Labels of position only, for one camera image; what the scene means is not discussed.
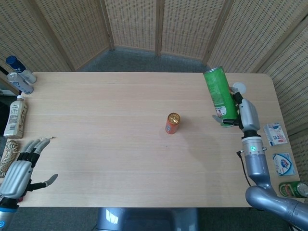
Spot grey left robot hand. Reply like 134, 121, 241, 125
0, 138, 59, 199

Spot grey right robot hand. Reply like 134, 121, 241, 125
212, 86, 262, 139

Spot green chips canister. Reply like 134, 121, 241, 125
203, 67, 239, 127

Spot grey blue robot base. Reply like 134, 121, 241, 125
97, 207, 199, 231

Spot white round table cap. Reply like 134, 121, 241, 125
232, 81, 247, 93

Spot white tissue pack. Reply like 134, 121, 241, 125
263, 122, 288, 147

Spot woven bamboo screen panel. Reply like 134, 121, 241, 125
35, 0, 115, 71
0, 0, 76, 72
156, 0, 226, 61
206, 0, 308, 74
257, 24, 308, 231
103, 0, 161, 55

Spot beige milk tea bottle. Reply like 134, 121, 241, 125
3, 95, 28, 140

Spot blue white soap pack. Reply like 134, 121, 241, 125
272, 153, 296, 177

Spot orange soda can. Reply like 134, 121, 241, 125
164, 113, 181, 135

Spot green beer can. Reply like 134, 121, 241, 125
278, 180, 308, 199

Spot clear bottle blue label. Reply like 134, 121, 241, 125
6, 72, 34, 95

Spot blue cap white bottle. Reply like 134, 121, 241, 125
5, 55, 37, 84

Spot coiled tan rope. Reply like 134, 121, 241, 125
0, 140, 21, 178

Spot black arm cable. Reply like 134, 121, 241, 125
236, 149, 252, 186

